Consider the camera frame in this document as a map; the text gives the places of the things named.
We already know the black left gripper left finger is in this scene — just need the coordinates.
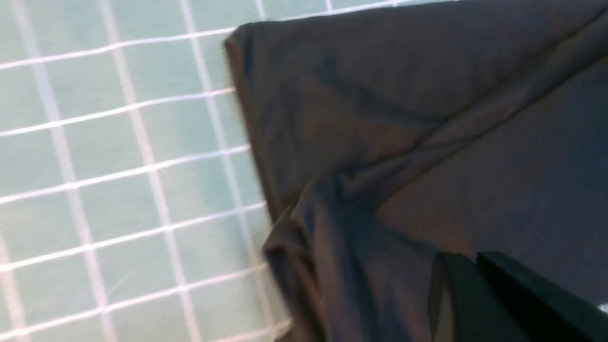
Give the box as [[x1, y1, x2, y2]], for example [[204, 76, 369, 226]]
[[428, 253, 531, 342]]

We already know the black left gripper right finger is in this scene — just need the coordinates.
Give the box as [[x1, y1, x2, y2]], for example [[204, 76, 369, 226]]
[[476, 251, 608, 342]]

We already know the dark gray long-sleeve top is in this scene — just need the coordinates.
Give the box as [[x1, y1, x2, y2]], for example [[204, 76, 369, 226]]
[[223, 0, 607, 342]]

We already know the green checkered tablecloth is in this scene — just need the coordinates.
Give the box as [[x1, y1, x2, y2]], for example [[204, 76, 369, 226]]
[[1, 0, 456, 342]]

